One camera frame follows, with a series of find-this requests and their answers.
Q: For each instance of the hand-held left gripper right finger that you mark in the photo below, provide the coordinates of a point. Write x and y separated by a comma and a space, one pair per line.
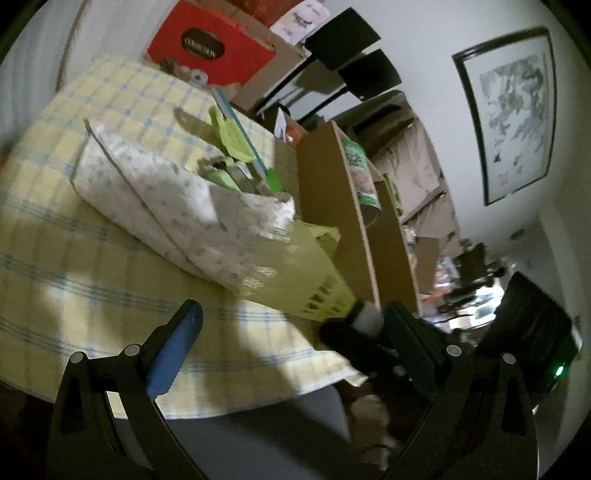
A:
411, 350

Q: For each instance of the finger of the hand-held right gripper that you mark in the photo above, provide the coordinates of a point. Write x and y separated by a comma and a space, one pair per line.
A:
351, 346

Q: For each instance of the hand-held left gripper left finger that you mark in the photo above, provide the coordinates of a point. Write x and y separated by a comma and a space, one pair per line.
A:
170, 353

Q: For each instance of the wooden shelf organizer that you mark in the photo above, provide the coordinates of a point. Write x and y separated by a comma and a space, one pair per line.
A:
332, 207

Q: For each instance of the white floral cloth pouch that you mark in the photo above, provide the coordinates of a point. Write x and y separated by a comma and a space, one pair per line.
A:
161, 184

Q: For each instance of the yellow blue checked tablecloth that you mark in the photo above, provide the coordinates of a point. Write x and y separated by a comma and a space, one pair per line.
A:
69, 277

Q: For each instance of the yellow-green small box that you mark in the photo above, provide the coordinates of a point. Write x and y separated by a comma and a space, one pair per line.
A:
392, 194

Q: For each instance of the green printed packet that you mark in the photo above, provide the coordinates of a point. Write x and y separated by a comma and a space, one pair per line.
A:
362, 175

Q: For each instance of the clear plastic case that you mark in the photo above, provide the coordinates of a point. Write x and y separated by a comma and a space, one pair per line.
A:
244, 180

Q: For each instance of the framed ink painting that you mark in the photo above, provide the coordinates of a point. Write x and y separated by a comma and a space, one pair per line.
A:
512, 115

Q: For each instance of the open box with packets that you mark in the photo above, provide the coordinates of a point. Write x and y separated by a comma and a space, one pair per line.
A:
291, 129

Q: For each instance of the large cardboard box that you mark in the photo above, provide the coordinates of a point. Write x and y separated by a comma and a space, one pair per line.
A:
277, 74

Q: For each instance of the red gift box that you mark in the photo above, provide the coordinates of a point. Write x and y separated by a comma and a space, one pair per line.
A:
207, 55

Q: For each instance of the white curtain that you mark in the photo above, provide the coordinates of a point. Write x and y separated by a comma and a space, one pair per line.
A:
32, 55

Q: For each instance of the white pink paper bag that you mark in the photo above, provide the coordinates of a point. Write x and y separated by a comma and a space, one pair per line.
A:
300, 21

